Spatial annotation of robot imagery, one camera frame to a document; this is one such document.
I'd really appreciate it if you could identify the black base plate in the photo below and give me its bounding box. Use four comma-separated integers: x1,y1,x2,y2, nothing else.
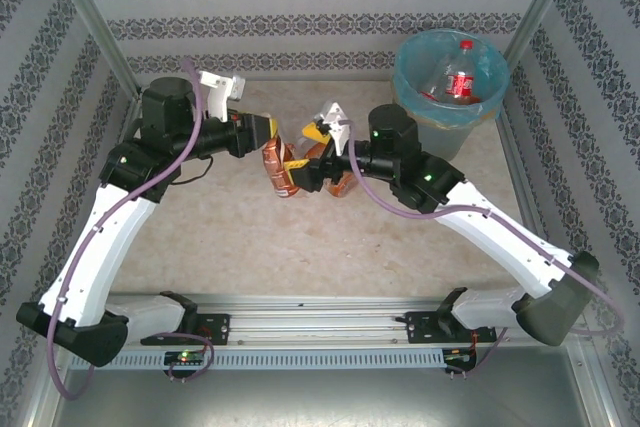
404,310,498,346
141,313,232,347

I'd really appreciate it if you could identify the large orange label bottle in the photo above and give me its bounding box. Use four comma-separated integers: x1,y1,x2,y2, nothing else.
298,134,360,200

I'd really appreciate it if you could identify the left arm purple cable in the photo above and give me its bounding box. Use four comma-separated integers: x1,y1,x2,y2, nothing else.
47,59,216,401

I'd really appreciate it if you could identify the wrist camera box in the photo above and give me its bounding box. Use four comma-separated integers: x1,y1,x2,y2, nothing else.
198,70,247,123
319,100,352,157

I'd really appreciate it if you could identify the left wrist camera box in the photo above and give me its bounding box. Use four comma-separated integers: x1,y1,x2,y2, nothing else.
198,70,247,123

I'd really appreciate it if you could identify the grey metal sheet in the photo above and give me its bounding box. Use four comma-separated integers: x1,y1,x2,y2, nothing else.
49,346,619,427

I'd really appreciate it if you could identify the aluminium frame post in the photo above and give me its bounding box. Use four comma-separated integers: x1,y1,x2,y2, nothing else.
497,0,585,83
39,0,144,98

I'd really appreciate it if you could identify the grey round bin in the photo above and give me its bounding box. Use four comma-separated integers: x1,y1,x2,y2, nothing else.
394,96,504,163

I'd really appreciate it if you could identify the grey slotted cable duct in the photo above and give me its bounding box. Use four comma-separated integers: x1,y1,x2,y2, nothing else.
67,348,479,372

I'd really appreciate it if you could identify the cola bottle red cap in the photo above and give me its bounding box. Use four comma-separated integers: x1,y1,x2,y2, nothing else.
424,39,485,106

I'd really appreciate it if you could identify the thin black cable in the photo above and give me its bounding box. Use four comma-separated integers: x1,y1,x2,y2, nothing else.
172,155,215,187

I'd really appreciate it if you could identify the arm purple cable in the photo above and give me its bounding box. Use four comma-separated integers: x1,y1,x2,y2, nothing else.
342,119,625,378
47,59,216,401

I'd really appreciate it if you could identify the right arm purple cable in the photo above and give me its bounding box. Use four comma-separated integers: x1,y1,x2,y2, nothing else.
342,119,625,378

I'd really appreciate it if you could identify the brown tea bottle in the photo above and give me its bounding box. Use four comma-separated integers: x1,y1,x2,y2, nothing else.
261,135,302,201

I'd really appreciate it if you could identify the aluminium side rail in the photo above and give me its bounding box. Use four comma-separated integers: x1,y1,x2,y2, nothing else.
69,86,149,311
492,91,569,306

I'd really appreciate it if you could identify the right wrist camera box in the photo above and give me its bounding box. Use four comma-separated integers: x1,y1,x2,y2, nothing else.
319,100,352,157

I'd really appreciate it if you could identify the aluminium mounting rail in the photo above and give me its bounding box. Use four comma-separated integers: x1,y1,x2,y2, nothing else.
48,294,587,348

